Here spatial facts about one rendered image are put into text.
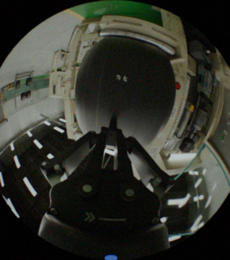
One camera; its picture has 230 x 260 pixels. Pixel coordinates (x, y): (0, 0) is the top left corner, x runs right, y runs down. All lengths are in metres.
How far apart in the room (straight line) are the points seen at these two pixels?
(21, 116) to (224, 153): 12.20
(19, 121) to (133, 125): 11.74
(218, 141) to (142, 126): 0.48
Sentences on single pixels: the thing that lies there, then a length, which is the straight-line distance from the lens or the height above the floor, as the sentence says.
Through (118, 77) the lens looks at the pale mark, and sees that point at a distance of 0.19.
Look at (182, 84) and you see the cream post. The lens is 0.54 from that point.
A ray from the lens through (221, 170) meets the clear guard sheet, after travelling 0.55.
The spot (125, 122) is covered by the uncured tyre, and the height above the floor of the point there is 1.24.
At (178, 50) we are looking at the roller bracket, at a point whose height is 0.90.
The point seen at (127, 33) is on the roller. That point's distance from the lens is 0.41.
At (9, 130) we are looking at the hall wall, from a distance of 11.86.
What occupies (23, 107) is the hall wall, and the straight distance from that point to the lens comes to 11.63.
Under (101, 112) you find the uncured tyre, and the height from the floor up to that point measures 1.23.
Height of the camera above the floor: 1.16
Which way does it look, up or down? 30 degrees up
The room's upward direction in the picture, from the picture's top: 170 degrees counter-clockwise
